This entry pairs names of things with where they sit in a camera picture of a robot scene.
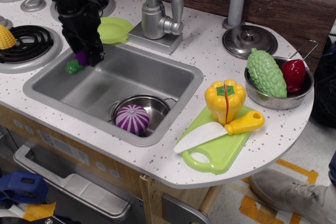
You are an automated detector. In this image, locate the steel pot in sink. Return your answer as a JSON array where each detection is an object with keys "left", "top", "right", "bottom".
[{"left": 110, "top": 94, "right": 177, "bottom": 137}]

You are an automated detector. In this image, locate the grey stove knob left edge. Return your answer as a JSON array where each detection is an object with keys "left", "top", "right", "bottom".
[{"left": 0, "top": 16, "right": 13, "bottom": 29}]

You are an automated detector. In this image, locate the grey toy sink basin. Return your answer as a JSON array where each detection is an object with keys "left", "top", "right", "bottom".
[{"left": 23, "top": 44, "right": 203, "bottom": 146}]

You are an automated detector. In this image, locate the green plastic cutting board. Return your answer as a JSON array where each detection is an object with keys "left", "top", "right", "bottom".
[{"left": 179, "top": 104, "right": 254, "bottom": 175}]

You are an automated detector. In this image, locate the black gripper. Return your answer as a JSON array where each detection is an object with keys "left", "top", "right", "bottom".
[{"left": 59, "top": 8, "right": 105, "bottom": 66}]

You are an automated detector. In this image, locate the blue clamp tool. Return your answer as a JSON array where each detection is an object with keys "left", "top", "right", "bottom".
[{"left": 1, "top": 170, "right": 49, "bottom": 204}]

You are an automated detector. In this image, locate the rear black coil burner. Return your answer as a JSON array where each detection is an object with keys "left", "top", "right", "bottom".
[{"left": 50, "top": 0, "right": 116, "bottom": 23}]

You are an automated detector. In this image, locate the grey stove knob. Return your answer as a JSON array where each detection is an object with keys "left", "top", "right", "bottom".
[{"left": 20, "top": 0, "right": 46, "bottom": 13}]

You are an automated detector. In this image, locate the purple white striped toy onion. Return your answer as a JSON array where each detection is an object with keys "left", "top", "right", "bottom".
[{"left": 115, "top": 104, "right": 150, "bottom": 136}]

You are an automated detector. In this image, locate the green toy bitter gourd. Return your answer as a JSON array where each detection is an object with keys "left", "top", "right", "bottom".
[{"left": 247, "top": 48, "right": 287, "bottom": 98}]

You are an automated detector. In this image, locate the silver oven door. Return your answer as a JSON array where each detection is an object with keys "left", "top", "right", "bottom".
[{"left": 13, "top": 145, "right": 145, "bottom": 223}]

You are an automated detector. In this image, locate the purple toy eggplant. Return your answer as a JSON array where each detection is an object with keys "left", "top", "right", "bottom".
[{"left": 66, "top": 50, "right": 89, "bottom": 74}]

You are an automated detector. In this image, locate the steel pan with wire handle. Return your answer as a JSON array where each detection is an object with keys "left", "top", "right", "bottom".
[{"left": 245, "top": 40, "right": 318, "bottom": 110}]

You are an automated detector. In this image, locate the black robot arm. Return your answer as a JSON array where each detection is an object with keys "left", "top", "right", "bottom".
[{"left": 52, "top": 0, "right": 104, "bottom": 67}]

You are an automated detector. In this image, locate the grey shoe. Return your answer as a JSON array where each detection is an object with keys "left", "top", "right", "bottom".
[{"left": 249, "top": 168, "right": 335, "bottom": 223}]

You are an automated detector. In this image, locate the black coil burner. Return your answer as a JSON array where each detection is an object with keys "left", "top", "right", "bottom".
[
  {"left": 50, "top": 0, "right": 116, "bottom": 23},
  {"left": 1, "top": 25, "right": 62, "bottom": 74}
]

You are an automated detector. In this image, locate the front black coil burner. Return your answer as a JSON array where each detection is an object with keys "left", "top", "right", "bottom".
[{"left": 1, "top": 25, "right": 62, "bottom": 74}]

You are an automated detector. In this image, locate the silver toy faucet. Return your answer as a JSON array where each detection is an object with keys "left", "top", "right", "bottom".
[{"left": 128, "top": 0, "right": 184, "bottom": 55}]

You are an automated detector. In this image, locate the steel pot lid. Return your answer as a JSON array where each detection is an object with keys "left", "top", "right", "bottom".
[{"left": 222, "top": 25, "right": 278, "bottom": 59}]

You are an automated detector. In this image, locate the yellow handled toy knife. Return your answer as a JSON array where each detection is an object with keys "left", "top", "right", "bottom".
[{"left": 174, "top": 111, "right": 265, "bottom": 154}]

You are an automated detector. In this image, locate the red toy pepper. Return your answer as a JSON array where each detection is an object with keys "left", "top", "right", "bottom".
[{"left": 281, "top": 59, "right": 306, "bottom": 93}]

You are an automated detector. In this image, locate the yellow toy corn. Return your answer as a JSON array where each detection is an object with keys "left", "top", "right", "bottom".
[{"left": 0, "top": 25, "right": 17, "bottom": 50}]

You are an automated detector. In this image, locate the yellow toy bell pepper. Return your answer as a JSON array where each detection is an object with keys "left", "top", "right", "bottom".
[{"left": 205, "top": 80, "right": 246, "bottom": 125}]

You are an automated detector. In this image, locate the light green plastic plate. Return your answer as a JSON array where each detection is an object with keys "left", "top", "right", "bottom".
[{"left": 98, "top": 17, "right": 133, "bottom": 44}]

